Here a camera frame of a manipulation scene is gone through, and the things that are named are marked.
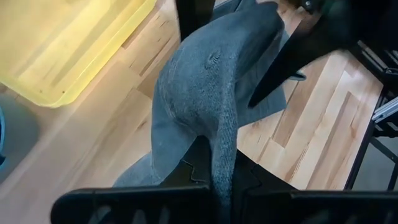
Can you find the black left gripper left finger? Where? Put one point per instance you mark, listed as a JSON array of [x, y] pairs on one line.
[[140, 205]]

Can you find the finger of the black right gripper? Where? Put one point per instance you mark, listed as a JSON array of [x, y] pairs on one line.
[[194, 17], [295, 53]]

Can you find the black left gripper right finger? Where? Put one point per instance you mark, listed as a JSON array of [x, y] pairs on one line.
[[311, 208]]

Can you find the faded grey baseball cap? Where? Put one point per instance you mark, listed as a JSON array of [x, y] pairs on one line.
[[199, 87]]

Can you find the yellow plastic bin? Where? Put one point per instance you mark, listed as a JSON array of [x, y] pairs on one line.
[[62, 46]]

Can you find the teal plastic bin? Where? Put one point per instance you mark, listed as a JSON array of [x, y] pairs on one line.
[[1, 130]]

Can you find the silver frame bracket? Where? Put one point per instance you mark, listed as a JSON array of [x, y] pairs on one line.
[[387, 110]]

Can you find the black aluminium table frame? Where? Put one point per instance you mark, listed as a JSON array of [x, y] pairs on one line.
[[367, 133]]

